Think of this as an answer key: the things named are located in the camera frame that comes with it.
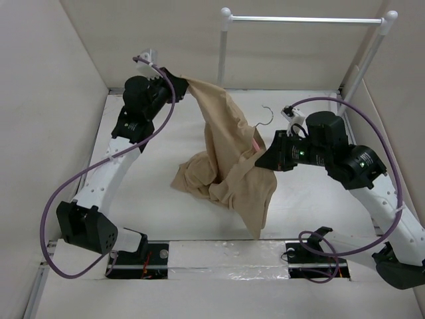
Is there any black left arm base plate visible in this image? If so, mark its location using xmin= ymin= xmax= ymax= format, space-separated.
xmin=105 ymin=241 xmax=169 ymax=280

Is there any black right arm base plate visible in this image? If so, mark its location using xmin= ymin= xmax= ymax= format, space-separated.
xmin=280 ymin=240 xmax=350 ymax=283

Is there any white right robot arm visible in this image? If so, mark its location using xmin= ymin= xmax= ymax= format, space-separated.
xmin=255 ymin=111 xmax=424 ymax=290

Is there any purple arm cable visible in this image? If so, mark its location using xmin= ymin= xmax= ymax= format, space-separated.
xmin=282 ymin=96 xmax=404 ymax=283
xmin=39 ymin=56 xmax=175 ymax=278

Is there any pink clothes hanger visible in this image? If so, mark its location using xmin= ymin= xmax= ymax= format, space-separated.
xmin=252 ymin=105 xmax=274 ymax=153

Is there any white metal clothes rack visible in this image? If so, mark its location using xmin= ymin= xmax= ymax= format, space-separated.
xmin=217 ymin=7 xmax=398 ymax=101

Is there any beige t shirt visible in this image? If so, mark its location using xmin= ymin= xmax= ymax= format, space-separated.
xmin=171 ymin=78 xmax=278 ymax=240

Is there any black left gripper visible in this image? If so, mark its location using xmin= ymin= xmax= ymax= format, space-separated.
xmin=144 ymin=68 xmax=189 ymax=121

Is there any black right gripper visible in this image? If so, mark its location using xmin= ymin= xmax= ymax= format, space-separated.
xmin=255 ymin=129 xmax=331 ymax=171

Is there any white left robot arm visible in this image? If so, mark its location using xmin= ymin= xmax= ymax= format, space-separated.
xmin=56 ymin=68 xmax=189 ymax=264

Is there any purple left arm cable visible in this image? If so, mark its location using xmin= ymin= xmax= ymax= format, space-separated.
xmin=39 ymin=56 xmax=175 ymax=278

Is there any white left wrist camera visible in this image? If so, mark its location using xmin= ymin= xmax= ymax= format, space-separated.
xmin=133 ymin=49 xmax=160 ymax=79

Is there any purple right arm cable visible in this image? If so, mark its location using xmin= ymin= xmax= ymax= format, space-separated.
xmin=282 ymin=96 xmax=404 ymax=283

